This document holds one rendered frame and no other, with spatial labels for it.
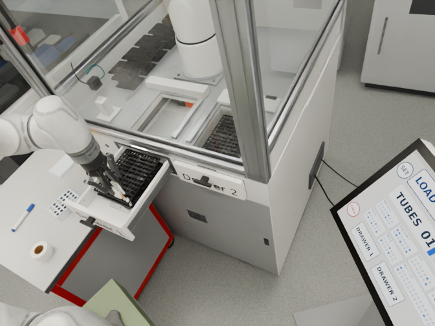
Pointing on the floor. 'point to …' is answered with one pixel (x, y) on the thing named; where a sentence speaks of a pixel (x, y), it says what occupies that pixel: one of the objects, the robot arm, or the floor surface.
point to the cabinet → (274, 228)
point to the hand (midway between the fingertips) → (116, 189)
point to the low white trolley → (72, 237)
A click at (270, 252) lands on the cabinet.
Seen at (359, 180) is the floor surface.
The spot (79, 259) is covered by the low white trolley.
